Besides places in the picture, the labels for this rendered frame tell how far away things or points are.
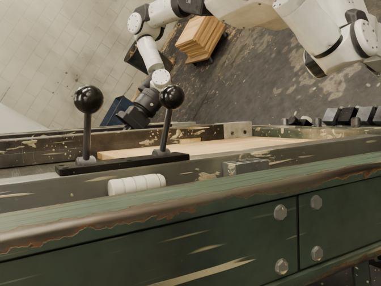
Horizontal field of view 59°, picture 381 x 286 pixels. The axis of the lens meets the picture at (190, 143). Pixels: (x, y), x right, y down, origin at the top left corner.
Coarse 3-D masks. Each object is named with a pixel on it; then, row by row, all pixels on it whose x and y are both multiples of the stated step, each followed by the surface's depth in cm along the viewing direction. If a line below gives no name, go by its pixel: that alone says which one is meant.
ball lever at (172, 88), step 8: (168, 88) 48; (176, 88) 48; (160, 96) 48; (168, 96) 48; (176, 96) 48; (184, 96) 49; (168, 104) 48; (176, 104) 48; (168, 112) 50; (168, 120) 51; (168, 128) 52; (160, 144) 53; (152, 152) 55; (160, 152) 54; (168, 152) 54
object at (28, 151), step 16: (160, 128) 105; (176, 128) 107; (192, 128) 110; (208, 128) 113; (224, 128) 116; (240, 128) 120; (0, 144) 84; (16, 144) 86; (32, 144) 87; (48, 144) 89; (64, 144) 91; (80, 144) 93; (96, 144) 95; (112, 144) 98; (128, 144) 100; (144, 144) 102; (0, 160) 84; (16, 160) 86; (32, 160) 88; (48, 160) 89; (64, 160) 91
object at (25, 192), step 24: (288, 144) 70; (312, 144) 68; (336, 144) 72; (360, 144) 75; (144, 168) 51; (168, 168) 53; (192, 168) 55; (216, 168) 57; (0, 192) 42; (24, 192) 43; (48, 192) 44; (72, 192) 46; (96, 192) 47
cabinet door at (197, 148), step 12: (180, 144) 105; (192, 144) 104; (204, 144) 105; (216, 144) 103; (228, 144) 101; (240, 144) 99; (252, 144) 97; (264, 144) 95; (276, 144) 94; (108, 156) 85; (120, 156) 82; (132, 156) 81
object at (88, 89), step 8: (80, 88) 42; (88, 88) 42; (96, 88) 43; (80, 96) 42; (88, 96) 42; (96, 96) 42; (80, 104) 42; (88, 104) 42; (96, 104) 43; (88, 112) 43; (88, 120) 45; (88, 128) 45; (88, 136) 46; (88, 144) 47; (88, 152) 48; (80, 160) 48; (88, 160) 48
